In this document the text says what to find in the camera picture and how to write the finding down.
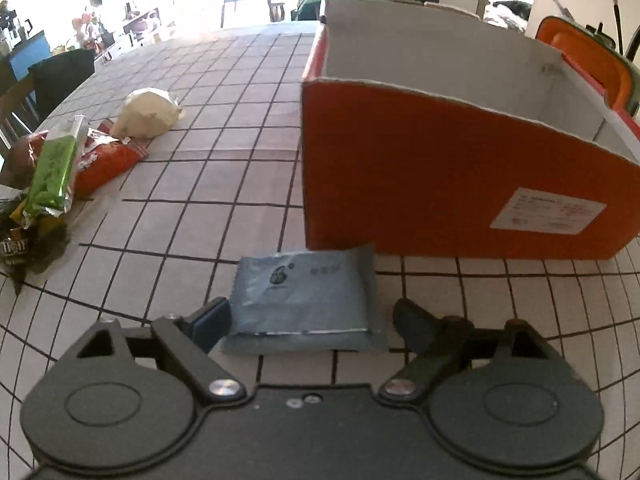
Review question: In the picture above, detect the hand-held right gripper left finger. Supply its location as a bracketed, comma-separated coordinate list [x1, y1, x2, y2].
[57, 297, 248, 406]

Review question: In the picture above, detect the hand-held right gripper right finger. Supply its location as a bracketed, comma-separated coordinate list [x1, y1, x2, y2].
[377, 299, 586, 406]

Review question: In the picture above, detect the blue-grey snack packet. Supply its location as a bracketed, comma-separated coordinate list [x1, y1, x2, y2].
[220, 244, 387, 356]

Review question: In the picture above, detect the orange cardboard box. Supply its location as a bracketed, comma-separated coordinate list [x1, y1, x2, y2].
[300, 0, 640, 261]

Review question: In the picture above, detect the green snack packet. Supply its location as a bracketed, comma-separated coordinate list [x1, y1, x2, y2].
[25, 115, 90, 216]

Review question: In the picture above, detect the red snack packet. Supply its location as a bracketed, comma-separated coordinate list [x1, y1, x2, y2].
[72, 120, 150, 197]

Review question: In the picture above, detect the dark brown candy packet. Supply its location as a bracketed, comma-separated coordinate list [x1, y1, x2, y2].
[0, 195, 71, 293]

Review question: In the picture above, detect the white crumpled snack packet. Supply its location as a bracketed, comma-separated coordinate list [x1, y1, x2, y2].
[109, 88, 185, 140]

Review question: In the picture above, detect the dark red snack bag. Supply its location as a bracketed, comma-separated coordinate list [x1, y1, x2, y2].
[2, 131, 51, 188]

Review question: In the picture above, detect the black chair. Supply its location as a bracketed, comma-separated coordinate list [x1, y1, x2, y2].
[27, 49, 96, 117]

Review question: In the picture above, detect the wooden chair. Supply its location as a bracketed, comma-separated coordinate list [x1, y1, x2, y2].
[0, 77, 41, 148]

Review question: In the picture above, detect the orange tissue container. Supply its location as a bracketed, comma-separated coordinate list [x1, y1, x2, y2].
[535, 15, 635, 111]

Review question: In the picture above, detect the blue cabinet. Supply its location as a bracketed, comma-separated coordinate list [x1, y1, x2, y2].
[9, 30, 52, 81]

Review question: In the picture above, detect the thin black rod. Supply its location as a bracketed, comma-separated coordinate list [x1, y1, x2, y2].
[610, 0, 625, 54]

